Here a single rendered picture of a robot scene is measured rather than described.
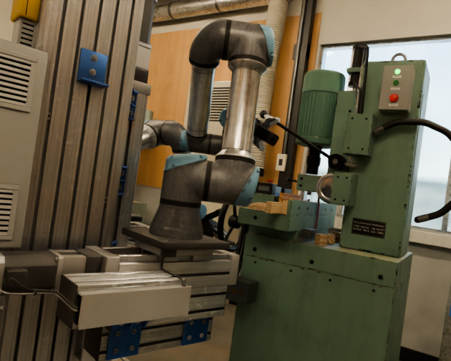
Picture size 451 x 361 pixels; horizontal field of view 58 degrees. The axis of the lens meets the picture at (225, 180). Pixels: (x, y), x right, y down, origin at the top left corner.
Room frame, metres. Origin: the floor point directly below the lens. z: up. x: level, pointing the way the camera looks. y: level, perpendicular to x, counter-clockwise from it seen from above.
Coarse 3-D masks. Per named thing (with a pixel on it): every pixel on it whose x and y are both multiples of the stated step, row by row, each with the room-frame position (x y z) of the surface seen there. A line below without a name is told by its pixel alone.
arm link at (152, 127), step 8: (152, 120) 1.89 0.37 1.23; (160, 120) 1.87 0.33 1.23; (144, 128) 1.82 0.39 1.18; (152, 128) 1.82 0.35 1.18; (160, 128) 1.82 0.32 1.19; (144, 136) 1.79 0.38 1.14; (152, 136) 1.82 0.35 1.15; (160, 136) 1.83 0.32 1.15; (144, 144) 1.79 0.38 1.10; (152, 144) 1.84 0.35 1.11; (160, 144) 1.87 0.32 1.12
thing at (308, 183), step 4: (300, 176) 1.73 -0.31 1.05; (304, 176) 1.72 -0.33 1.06; (308, 176) 1.72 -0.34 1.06; (312, 176) 1.71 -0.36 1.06; (316, 176) 1.70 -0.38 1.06; (320, 176) 1.69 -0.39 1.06; (300, 180) 1.73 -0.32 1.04; (304, 180) 1.72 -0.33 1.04; (308, 180) 1.71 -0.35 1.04; (312, 180) 1.70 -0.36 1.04; (316, 180) 1.70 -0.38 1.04; (296, 184) 1.74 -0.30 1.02; (300, 184) 1.73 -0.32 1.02; (304, 184) 1.72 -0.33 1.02; (308, 184) 1.71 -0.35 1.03; (312, 184) 1.70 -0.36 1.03; (296, 188) 1.74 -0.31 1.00; (300, 188) 1.73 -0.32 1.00; (304, 188) 1.72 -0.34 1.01; (308, 188) 1.71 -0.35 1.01; (312, 188) 1.70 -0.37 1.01; (308, 192) 1.74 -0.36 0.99
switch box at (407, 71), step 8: (384, 72) 1.46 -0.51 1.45; (392, 72) 1.44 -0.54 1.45; (400, 72) 1.43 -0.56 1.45; (408, 72) 1.42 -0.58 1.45; (384, 80) 1.45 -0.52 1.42; (392, 80) 1.44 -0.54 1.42; (400, 80) 1.43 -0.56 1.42; (408, 80) 1.41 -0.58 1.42; (384, 88) 1.45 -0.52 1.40; (400, 88) 1.42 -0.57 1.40; (408, 88) 1.41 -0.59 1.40; (384, 96) 1.45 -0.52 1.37; (400, 96) 1.42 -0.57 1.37; (408, 96) 1.41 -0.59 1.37; (384, 104) 1.45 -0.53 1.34; (400, 104) 1.42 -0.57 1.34; (408, 104) 1.41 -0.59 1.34; (384, 112) 1.50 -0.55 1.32; (392, 112) 1.48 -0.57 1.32; (400, 112) 1.47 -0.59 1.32; (408, 112) 1.45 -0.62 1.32
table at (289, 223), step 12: (240, 216) 1.56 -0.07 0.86; (252, 216) 1.53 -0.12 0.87; (264, 216) 1.51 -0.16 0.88; (276, 216) 1.48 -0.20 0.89; (288, 216) 1.46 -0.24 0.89; (300, 216) 1.55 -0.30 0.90; (312, 216) 1.68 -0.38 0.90; (324, 216) 1.82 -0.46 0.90; (276, 228) 1.48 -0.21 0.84; (288, 228) 1.46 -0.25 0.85; (300, 228) 1.57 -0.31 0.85
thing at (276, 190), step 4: (260, 184) 1.78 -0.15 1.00; (264, 184) 1.77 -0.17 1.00; (268, 184) 1.76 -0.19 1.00; (272, 184) 1.75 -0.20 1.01; (256, 188) 1.79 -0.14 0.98; (260, 188) 1.78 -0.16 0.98; (264, 188) 1.77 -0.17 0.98; (268, 188) 1.76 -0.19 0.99; (272, 188) 1.75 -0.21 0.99; (276, 188) 1.82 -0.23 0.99; (280, 188) 1.85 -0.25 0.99; (256, 192) 1.79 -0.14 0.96; (260, 192) 1.78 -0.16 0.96; (264, 192) 1.77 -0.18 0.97; (268, 192) 1.76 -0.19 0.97; (272, 192) 1.76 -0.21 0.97; (276, 192) 1.82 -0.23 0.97; (280, 192) 1.86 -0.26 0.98
